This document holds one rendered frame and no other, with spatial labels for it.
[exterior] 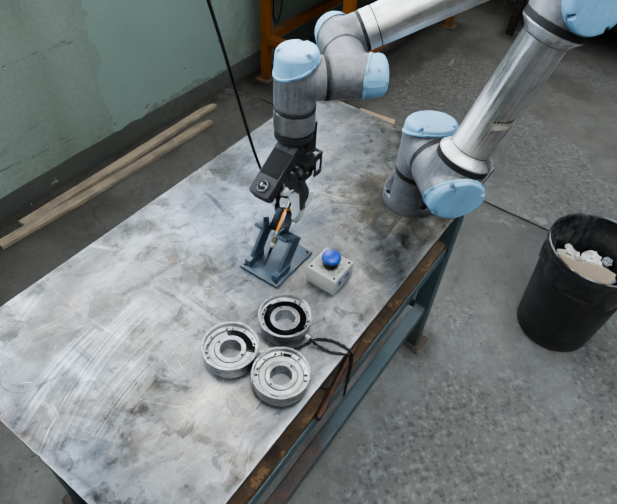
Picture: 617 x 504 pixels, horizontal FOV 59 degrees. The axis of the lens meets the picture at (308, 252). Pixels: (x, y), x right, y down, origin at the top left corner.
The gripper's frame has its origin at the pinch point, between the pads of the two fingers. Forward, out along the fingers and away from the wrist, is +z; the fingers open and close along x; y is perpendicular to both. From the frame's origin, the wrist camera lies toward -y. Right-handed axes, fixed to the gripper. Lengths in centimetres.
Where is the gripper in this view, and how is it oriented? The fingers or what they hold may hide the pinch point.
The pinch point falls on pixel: (284, 215)
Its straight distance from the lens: 112.5
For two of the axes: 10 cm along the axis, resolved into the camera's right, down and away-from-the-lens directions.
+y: 5.8, -5.8, 5.7
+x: -8.1, -4.5, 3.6
